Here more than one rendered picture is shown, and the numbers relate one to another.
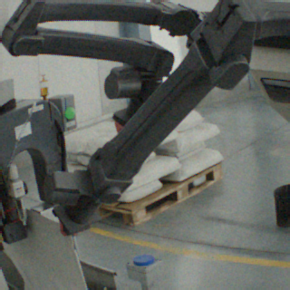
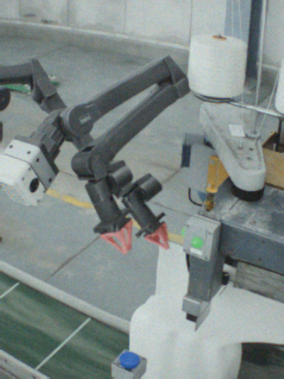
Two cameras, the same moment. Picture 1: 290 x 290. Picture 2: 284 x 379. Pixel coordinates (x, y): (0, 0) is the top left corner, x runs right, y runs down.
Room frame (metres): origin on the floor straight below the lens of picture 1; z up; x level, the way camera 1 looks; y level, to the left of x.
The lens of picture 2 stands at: (2.42, -0.21, 2.04)
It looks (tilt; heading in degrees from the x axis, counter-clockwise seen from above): 30 degrees down; 166
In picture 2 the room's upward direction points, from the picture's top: 2 degrees clockwise
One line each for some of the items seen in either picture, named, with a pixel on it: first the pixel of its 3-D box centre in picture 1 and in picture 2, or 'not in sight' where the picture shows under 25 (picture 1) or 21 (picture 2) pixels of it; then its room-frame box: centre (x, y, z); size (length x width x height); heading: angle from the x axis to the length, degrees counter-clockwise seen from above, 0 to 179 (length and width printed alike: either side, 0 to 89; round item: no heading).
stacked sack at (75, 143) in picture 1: (92, 137); not in sight; (4.41, 0.40, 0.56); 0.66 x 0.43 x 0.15; 134
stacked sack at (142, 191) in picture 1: (113, 185); not in sight; (4.23, 0.27, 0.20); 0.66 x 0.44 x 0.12; 46
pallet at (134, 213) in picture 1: (143, 187); not in sight; (4.51, 0.05, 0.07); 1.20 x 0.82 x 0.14; 138
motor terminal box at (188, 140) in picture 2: not in sight; (192, 153); (0.88, 0.34, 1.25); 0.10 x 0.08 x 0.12; 161
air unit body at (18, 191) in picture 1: (17, 195); not in sight; (1.17, 0.32, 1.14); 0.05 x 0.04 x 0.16; 136
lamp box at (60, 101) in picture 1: (61, 112); (201, 237); (1.39, 0.20, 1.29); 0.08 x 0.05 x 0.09; 46
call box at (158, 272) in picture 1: (145, 269); (128, 367); (1.37, 0.04, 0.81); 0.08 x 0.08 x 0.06; 46
